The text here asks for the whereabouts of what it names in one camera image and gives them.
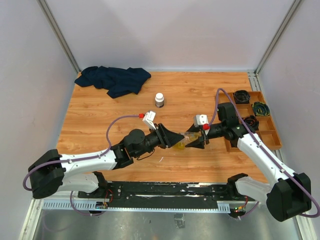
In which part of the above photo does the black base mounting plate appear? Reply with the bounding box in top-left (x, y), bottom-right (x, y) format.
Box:
top-left (77, 181), bottom-right (246, 205)

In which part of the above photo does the dark navy crumpled cloth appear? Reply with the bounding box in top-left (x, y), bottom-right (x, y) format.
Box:
top-left (74, 66), bottom-right (152, 99)

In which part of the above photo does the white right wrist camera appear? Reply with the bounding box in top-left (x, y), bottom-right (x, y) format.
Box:
top-left (193, 114), bottom-right (209, 128)

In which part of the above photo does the yellow translucent pill organizer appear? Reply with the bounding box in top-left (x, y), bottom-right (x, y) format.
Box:
top-left (173, 141), bottom-right (185, 150)

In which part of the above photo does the right aluminium frame post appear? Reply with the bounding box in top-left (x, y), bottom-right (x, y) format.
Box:
top-left (254, 0), bottom-right (304, 76)

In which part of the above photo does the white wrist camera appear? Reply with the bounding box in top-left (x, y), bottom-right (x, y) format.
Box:
top-left (193, 114), bottom-right (209, 128)
top-left (142, 110), bottom-right (156, 130)

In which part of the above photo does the aluminium frame post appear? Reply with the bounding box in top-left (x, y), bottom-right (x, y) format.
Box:
top-left (254, 0), bottom-right (304, 76)
top-left (36, 0), bottom-right (80, 73)

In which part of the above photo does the white capped pill bottle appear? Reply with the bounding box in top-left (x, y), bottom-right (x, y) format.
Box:
top-left (154, 92), bottom-right (165, 108)

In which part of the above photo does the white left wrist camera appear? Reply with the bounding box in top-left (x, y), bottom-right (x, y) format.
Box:
top-left (142, 110), bottom-right (156, 130)

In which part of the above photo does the left aluminium frame post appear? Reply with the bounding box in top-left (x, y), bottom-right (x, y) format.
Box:
top-left (36, 0), bottom-right (80, 73)

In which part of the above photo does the brown wooden compartment tray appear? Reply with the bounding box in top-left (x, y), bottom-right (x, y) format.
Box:
top-left (218, 91), bottom-right (282, 151)

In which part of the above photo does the blue yellow rolled tie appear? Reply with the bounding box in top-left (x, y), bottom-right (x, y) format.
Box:
top-left (251, 101), bottom-right (270, 117)

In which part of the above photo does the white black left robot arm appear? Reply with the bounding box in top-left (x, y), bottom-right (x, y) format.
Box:
top-left (25, 123), bottom-right (184, 199)

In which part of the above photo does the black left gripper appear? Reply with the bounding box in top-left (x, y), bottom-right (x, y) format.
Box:
top-left (134, 122), bottom-right (185, 158)

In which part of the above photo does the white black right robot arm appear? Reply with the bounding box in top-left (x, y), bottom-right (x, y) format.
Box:
top-left (187, 102), bottom-right (312, 222)

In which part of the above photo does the white slotted cable duct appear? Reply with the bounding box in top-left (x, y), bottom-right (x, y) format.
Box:
top-left (41, 201), bottom-right (231, 215)

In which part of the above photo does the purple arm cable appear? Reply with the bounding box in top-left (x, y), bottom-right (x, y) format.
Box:
top-left (202, 87), bottom-right (320, 218)
top-left (22, 113), bottom-right (146, 217)

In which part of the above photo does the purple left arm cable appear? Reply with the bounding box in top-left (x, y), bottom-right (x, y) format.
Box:
top-left (22, 113), bottom-right (146, 217)

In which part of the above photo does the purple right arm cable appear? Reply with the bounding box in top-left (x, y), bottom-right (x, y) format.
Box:
top-left (202, 87), bottom-right (320, 218)

